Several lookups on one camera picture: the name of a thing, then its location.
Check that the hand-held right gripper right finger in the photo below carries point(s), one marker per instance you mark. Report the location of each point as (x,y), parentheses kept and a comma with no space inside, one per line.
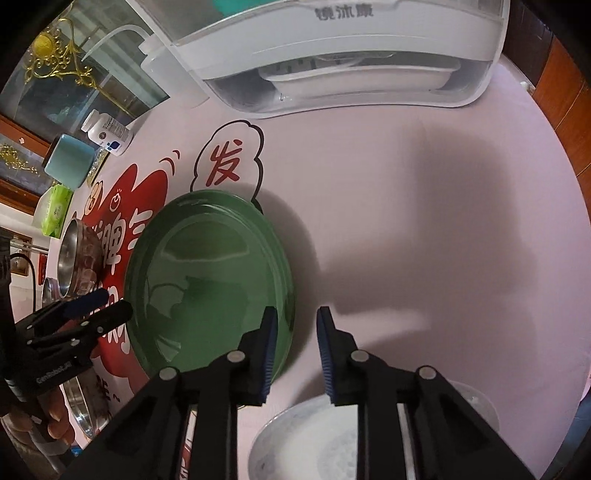
(326,355)

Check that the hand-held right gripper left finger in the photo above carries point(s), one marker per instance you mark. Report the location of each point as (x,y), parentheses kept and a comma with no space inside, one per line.
(270,350)

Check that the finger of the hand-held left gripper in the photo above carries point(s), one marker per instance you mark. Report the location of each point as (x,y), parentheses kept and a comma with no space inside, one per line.
(111,316)
(87,300)

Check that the green ceramic plate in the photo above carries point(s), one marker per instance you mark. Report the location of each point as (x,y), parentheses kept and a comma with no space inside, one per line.
(203,258)

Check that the person's left hand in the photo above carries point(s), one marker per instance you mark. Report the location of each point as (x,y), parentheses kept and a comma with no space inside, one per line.
(61,415)

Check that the small stainless steel bowl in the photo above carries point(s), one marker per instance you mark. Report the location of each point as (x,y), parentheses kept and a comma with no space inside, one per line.
(51,290)

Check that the white ceramic plate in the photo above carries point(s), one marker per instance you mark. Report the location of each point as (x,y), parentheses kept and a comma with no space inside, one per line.
(300,438)

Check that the green tissue pack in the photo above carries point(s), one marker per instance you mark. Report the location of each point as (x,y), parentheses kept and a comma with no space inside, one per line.
(54,210)

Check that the silver blister pack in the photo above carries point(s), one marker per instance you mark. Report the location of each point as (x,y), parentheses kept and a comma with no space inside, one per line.
(98,166)

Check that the teal ceramic cup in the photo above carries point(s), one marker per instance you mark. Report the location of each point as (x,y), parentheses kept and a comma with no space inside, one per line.
(69,159)

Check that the printed pink tablecloth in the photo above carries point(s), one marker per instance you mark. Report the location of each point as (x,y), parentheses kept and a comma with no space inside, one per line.
(415,230)

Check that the white pill bottle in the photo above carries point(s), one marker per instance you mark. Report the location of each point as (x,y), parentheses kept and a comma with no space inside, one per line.
(108,134)

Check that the glass cabinet with gold ornament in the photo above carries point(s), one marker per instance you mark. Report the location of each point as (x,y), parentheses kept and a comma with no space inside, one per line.
(55,69)

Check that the clear plastic bottle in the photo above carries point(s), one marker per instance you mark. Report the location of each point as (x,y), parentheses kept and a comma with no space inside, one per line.
(175,64)

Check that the white dish cabinet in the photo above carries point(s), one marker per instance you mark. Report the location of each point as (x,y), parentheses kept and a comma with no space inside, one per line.
(351,32)

